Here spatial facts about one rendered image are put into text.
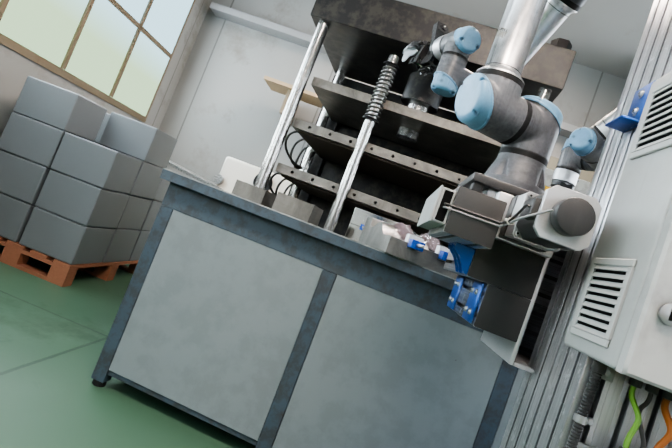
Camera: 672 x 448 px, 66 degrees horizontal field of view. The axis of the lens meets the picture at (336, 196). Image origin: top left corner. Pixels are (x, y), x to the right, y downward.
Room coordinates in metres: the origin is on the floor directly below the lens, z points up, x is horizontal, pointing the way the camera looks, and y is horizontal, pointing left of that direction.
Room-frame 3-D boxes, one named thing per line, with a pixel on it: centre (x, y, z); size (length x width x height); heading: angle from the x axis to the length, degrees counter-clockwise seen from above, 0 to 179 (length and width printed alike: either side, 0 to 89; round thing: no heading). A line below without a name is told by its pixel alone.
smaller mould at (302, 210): (2.03, 0.12, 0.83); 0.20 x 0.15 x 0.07; 169
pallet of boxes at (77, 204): (3.40, 1.51, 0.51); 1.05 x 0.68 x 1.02; 175
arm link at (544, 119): (1.23, -0.39, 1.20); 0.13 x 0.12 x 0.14; 110
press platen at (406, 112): (2.94, -0.27, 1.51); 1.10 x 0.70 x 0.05; 79
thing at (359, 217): (2.79, -0.29, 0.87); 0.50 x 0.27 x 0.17; 169
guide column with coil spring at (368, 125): (2.57, -0.03, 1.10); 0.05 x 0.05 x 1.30
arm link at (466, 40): (1.43, -0.18, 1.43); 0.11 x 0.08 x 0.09; 20
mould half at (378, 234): (1.88, -0.31, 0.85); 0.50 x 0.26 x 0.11; 6
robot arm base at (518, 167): (1.23, -0.39, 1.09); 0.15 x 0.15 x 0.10
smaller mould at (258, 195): (2.10, 0.31, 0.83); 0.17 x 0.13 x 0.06; 169
